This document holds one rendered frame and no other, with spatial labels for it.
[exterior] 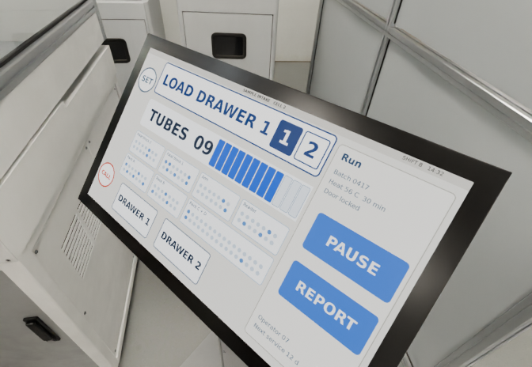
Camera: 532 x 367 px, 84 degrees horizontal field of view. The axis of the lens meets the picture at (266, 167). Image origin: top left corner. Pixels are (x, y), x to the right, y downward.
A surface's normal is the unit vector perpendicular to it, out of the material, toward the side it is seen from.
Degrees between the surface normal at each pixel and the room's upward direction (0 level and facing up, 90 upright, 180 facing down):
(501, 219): 90
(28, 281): 90
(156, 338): 0
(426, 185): 50
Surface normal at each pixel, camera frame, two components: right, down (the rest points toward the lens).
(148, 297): 0.05, -0.76
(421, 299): -0.44, -0.12
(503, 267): -0.99, 0.04
